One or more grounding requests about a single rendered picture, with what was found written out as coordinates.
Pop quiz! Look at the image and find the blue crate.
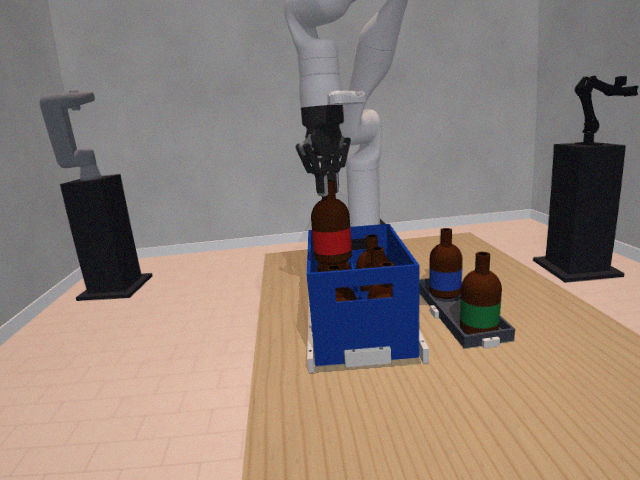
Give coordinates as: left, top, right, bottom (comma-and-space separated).
307, 224, 420, 366

